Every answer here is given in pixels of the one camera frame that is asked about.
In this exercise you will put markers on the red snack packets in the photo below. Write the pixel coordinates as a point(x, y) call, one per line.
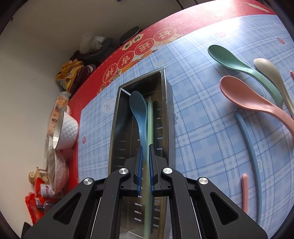
point(32, 206)

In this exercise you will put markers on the orange white snack packets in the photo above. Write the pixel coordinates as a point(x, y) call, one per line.
point(56, 108)

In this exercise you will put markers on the white plastic spoon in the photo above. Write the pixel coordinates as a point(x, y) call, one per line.
point(266, 66)

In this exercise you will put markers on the white plastic bag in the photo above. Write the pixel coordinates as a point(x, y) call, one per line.
point(88, 42)

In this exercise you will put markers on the black round appliance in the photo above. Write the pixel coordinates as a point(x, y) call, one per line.
point(129, 34)

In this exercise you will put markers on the blue plastic spoon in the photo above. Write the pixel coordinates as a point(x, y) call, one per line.
point(137, 108)

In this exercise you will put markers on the blue chopstick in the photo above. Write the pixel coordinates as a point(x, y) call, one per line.
point(250, 147)

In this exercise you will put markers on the wooden toy figure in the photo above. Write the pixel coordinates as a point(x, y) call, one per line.
point(33, 175)

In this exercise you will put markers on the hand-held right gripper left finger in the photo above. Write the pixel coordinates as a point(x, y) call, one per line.
point(139, 174)

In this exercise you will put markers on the white dimpled bowl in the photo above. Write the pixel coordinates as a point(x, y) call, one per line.
point(69, 131)

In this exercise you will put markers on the metal utensil tray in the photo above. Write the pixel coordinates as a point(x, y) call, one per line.
point(124, 128)

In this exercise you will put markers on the green plastic spoon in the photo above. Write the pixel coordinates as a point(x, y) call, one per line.
point(222, 55)

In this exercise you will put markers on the pink plastic spoon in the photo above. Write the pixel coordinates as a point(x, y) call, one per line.
point(236, 89)

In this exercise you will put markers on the red printed tablecloth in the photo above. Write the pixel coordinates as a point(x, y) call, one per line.
point(206, 16)

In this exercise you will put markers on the dark clothes pile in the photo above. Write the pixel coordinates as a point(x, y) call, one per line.
point(80, 78)

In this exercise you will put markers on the black bin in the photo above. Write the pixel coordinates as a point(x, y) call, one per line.
point(101, 50)

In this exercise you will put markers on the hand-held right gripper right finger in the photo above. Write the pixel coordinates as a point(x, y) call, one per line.
point(151, 174)

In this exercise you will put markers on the yellow crumpled bag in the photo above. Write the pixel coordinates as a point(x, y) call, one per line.
point(69, 71)

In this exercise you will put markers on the green chopstick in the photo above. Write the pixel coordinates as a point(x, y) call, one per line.
point(150, 124)

